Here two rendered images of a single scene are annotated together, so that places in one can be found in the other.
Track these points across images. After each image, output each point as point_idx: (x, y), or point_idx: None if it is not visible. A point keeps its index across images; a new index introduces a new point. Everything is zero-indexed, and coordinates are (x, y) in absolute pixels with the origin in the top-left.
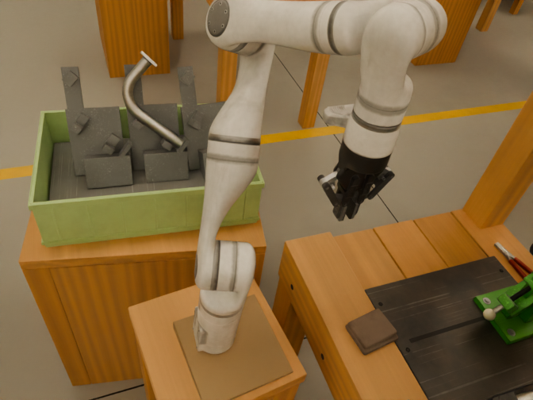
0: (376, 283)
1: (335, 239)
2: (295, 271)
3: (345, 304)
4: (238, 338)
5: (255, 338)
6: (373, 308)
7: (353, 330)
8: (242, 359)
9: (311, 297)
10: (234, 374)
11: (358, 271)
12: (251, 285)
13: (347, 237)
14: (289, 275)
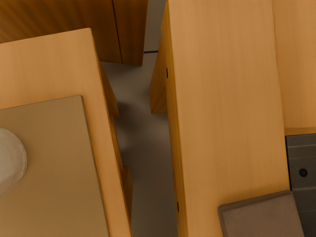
0: (315, 120)
1: (275, 3)
2: (170, 62)
3: (236, 160)
4: (31, 174)
5: (61, 179)
6: (285, 178)
7: (225, 229)
8: (29, 210)
9: (178, 130)
10: (11, 233)
11: (291, 87)
12: (87, 67)
13: (302, 3)
14: (167, 53)
